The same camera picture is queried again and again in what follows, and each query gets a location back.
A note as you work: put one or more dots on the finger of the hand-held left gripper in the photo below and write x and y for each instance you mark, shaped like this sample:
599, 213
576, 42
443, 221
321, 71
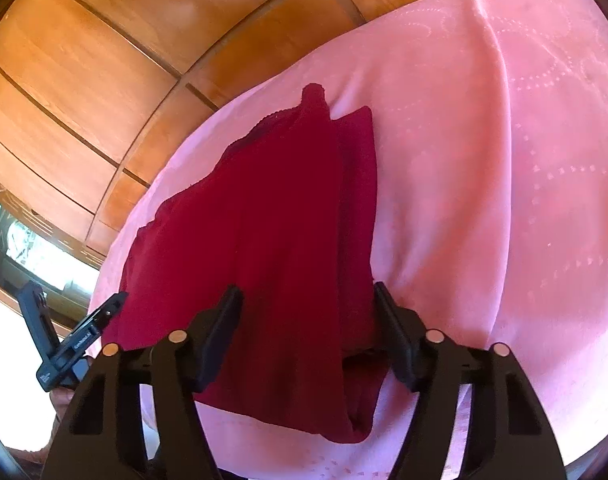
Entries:
34, 317
104, 312

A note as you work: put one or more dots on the person's left hand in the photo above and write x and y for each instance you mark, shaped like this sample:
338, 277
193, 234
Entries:
64, 402

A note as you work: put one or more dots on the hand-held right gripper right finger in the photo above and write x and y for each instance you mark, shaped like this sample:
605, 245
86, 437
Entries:
390, 325

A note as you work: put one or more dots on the wooden wardrobe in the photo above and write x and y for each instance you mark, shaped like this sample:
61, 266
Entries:
84, 60

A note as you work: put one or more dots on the pink blanket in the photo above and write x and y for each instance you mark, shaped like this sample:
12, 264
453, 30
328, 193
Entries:
484, 185

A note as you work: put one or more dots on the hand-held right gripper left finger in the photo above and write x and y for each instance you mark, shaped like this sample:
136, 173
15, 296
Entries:
230, 312

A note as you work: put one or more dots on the window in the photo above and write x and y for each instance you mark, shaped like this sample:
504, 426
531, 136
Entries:
14, 240

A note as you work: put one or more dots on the red cloth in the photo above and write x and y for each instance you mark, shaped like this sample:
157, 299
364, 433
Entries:
284, 210

